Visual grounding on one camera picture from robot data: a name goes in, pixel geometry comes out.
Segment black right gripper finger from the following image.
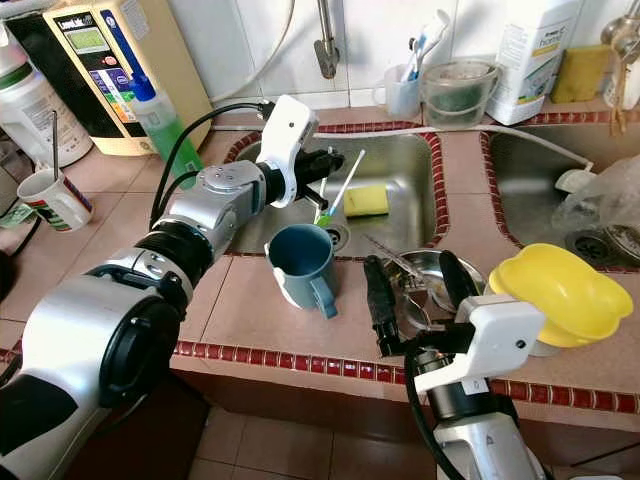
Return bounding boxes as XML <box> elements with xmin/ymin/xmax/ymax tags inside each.
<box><xmin>438</xmin><ymin>249</ymin><xmax>481</xmax><ymax>313</ymax></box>
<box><xmin>363</xmin><ymin>254</ymin><xmax>403</xmax><ymax>356</ymax></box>

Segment steel bowl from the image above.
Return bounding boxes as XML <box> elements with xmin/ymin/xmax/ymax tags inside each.
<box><xmin>388</xmin><ymin>248</ymin><xmax>489</xmax><ymax>333</ymax></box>

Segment blue plastic mug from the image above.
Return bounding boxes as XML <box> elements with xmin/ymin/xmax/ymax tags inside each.
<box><xmin>266</xmin><ymin>222</ymin><xmax>340</xmax><ymax>320</ymax></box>

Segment yellow plastic bowl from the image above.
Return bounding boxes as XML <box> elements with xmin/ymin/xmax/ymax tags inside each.
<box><xmin>488</xmin><ymin>241</ymin><xmax>634</xmax><ymax>350</ymax></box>

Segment white stick green tip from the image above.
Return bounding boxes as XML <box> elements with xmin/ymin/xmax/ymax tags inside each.
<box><xmin>313</xmin><ymin>150</ymin><xmax>367</xmax><ymax>228</ymax></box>

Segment bright yellow dish sponge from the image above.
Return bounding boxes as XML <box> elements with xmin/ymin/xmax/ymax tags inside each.
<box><xmin>342</xmin><ymin>183</ymin><xmax>392</xmax><ymax>219</ymax></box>

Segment steel sink basin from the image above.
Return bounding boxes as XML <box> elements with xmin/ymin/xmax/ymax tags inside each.
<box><xmin>485</xmin><ymin>125</ymin><xmax>640</xmax><ymax>273</ymax></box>
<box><xmin>226</xmin><ymin>132</ymin><xmax>448</xmax><ymax>259</ymax></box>

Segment clear measuring cup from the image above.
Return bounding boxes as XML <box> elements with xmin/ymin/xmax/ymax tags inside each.
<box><xmin>372</xmin><ymin>64</ymin><xmax>424</xmax><ymax>120</ymax></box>

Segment green paper note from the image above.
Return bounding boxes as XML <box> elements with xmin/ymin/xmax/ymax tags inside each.
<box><xmin>0</xmin><ymin>202</ymin><xmax>34</xmax><ymax>230</ymax></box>

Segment green dish soap bottle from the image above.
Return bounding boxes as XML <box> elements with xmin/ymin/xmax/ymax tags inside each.
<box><xmin>129</xmin><ymin>75</ymin><xmax>204</xmax><ymax>189</ymax></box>

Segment clear plastic tub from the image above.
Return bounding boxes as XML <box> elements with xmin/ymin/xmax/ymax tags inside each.
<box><xmin>420</xmin><ymin>59</ymin><xmax>504</xmax><ymax>129</ymax></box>

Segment clear plastic bag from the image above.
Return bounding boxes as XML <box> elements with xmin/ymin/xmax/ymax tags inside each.
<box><xmin>552</xmin><ymin>153</ymin><xmax>640</xmax><ymax>266</ymax></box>

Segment white printed mug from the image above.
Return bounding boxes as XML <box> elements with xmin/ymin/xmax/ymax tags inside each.
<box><xmin>16</xmin><ymin>167</ymin><xmax>94</xmax><ymax>234</ymax></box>

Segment steel stirring spoon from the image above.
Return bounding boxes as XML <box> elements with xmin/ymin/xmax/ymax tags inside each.
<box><xmin>48</xmin><ymin>110</ymin><xmax>62</xmax><ymax>183</ymax></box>

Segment white detergent bottle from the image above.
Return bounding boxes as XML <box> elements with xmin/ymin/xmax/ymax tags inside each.
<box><xmin>487</xmin><ymin>0</ymin><xmax>585</xmax><ymax>127</ymax></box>

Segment white jar green band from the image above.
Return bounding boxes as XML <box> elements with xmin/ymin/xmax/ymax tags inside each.
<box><xmin>0</xmin><ymin>22</ymin><xmax>95</xmax><ymax>169</ymax></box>

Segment mustard scouring sponge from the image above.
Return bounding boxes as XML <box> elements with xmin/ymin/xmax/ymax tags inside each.
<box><xmin>550</xmin><ymin>45</ymin><xmax>613</xmax><ymax>105</ymax></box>

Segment beige black water ionizer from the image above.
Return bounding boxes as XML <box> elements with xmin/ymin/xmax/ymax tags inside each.
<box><xmin>5</xmin><ymin>0</ymin><xmax>211</xmax><ymax>157</ymax></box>

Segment steel gooseneck faucet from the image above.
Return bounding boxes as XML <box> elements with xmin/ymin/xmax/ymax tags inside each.
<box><xmin>600</xmin><ymin>10</ymin><xmax>640</xmax><ymax>111</ymax></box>

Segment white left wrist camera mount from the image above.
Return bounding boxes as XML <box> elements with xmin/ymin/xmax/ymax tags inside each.
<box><xmin>256</xmin><ymin>95</ymin><xmax>319</xmax><ymax>209</ymax></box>

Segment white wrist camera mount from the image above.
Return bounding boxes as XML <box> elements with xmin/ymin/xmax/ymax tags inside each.
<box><xmin>413</xmin><ymin>293</ymin><xmax>547</xmax><ymax>395</ymax></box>
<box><xmin>256</xmin><ymin>95</ymin><xmax>319</xmax><ymax>209</ymax></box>

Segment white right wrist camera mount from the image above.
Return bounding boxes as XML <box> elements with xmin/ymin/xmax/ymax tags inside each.
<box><xmin>413</xmin><ymin>293</ymin><xmax>547</xmax><ymax>395</ymax></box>

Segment thin white wall tube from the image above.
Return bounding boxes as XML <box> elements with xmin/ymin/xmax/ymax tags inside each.
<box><xmin>208</xmin><ymin>0</ymin><xmax>301</xmax><ymax>104</ymax></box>

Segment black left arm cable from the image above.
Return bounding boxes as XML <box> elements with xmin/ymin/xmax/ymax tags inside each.
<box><xmin>150</xmin><ymin>100</ymin><xmax>276</xmax><ymax>231</ymax></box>

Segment metal wall tap pipe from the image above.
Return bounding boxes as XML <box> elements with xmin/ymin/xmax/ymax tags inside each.
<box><xmin>315</xmin><ymin>0</ymin><xmax>340</xmax><ymax>81</ymax></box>

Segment white hose nozzle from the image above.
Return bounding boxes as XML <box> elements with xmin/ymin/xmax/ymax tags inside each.
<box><xmin>555</xmin><ymin>167</ymin><xmax>598</xmax><ymax>195</ymax></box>

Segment brown string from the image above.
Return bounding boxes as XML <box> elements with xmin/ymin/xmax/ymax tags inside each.
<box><xmin>608</xmin><ymin>55</ymin><xmax>631</xmax><ymax>139</ymax></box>

